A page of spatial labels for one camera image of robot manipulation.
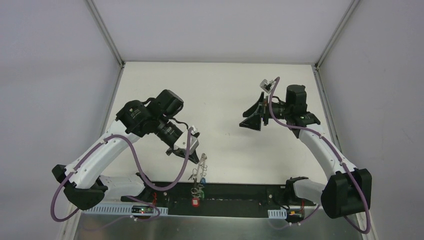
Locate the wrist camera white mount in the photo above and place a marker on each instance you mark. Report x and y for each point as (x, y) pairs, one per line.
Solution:
(267, 85)
(187, 140)

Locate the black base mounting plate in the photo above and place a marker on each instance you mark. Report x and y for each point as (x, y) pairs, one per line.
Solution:
(224, 200)

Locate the large metal keyring disc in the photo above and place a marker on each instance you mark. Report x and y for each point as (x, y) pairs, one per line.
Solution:
(198, 173)

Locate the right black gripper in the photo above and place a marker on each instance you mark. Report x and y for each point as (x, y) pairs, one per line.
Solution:
(262, 112)

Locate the green key tag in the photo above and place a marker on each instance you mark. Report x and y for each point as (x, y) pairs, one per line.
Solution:
(199, 193)

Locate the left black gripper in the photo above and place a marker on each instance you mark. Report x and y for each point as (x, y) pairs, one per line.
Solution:
(178, 151)

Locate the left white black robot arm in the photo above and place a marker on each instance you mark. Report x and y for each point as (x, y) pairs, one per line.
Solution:
(83, 182)

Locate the red key tag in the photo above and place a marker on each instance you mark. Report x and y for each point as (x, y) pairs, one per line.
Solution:
(195, 202)

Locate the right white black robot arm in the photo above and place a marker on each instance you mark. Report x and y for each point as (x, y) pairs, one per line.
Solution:
(348, 188)

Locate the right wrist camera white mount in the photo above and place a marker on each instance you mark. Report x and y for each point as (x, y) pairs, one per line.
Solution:
(267, 85)

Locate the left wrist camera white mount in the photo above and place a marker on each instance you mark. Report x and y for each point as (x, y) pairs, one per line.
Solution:
(187, 140)

